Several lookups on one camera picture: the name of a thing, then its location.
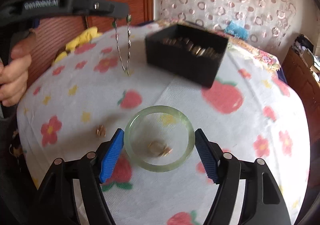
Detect green jade bangle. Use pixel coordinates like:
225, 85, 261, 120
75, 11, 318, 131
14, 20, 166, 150
124, 105, 195, 172

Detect silver chain necklace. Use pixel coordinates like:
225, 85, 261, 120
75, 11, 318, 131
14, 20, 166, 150
111, 14, 132, 76

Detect dark wooden bead bracelet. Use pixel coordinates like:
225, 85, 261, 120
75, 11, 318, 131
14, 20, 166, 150
161, 37, 221, 59

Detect black open jewelry box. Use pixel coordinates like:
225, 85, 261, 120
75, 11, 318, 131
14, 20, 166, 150
145, 24, 228, 88

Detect person's left hand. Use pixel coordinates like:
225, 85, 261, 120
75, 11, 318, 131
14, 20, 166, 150
1, 31, 36, 107

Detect small gold earring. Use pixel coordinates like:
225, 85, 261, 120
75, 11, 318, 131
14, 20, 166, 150
96, 125, 106, 138

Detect yellow plush toy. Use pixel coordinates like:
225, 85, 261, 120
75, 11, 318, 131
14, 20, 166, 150
52, 27, 103, 66

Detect strawberry flower print sheet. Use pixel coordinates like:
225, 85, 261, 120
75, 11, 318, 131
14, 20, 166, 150
17, 23, 310, 224

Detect blue fluffy toy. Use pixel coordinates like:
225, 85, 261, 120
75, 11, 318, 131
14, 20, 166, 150
223, 21, 249, 41

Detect brown wooden side cabinet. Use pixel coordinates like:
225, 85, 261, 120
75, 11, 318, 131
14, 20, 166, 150
282, 48, 320, 143

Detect dark clothes pile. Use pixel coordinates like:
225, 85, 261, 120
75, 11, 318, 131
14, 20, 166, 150
295, 34, 314, 53

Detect gold ring pieces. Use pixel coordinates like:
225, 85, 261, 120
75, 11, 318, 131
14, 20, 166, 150
147, 140, 173, 158

